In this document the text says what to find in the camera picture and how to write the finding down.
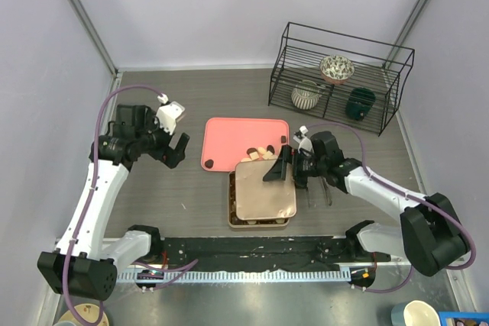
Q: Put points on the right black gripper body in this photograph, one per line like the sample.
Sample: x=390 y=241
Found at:
x=305 y=166

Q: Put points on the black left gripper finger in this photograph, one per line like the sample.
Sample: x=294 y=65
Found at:
x=173 y=157
x=181 y=144

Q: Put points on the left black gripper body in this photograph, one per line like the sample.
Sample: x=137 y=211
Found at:
x=154 y=140

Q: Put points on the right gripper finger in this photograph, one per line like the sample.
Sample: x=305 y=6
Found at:
x=287 y=153
x=280 y=170

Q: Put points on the metal tongs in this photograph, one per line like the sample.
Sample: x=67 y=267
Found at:
x=325 y=191

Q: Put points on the rose gold tin lid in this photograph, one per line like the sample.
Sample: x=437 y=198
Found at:
x=259 y=200

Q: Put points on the gold chocolate box with tray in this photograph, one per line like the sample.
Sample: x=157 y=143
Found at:
x=236 y=223

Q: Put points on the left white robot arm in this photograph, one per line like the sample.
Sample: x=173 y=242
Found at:
x=80 y=264

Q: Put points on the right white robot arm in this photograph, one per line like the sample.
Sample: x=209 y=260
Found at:
x=429 y=233

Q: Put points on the dark heart chocolate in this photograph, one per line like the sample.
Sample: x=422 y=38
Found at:
x=209 y=163

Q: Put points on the pink plastic tray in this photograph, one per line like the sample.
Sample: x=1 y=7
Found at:
x=226 y=140

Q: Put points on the striped ceramic cup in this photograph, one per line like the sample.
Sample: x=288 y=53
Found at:
x=306 y=94

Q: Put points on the dark green mug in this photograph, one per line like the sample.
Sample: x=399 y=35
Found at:
x=359 y=104

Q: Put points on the floral ceramic bowl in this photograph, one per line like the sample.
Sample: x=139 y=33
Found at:
x=336 y=69

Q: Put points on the beige plate bottom left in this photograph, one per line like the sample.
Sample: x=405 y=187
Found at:
x=89 y=312

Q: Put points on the white bowl bottom right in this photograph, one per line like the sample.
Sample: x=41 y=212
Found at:
x=414 y=313

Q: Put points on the blue box corner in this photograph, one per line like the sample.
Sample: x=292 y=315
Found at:
x=457 y=318

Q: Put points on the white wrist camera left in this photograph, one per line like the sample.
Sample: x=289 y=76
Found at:
x=168 y=114

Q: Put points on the black wire rack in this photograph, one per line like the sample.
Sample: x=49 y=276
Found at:
x=379 y=66

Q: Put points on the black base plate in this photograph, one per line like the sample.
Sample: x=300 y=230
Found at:
x=259 y=254

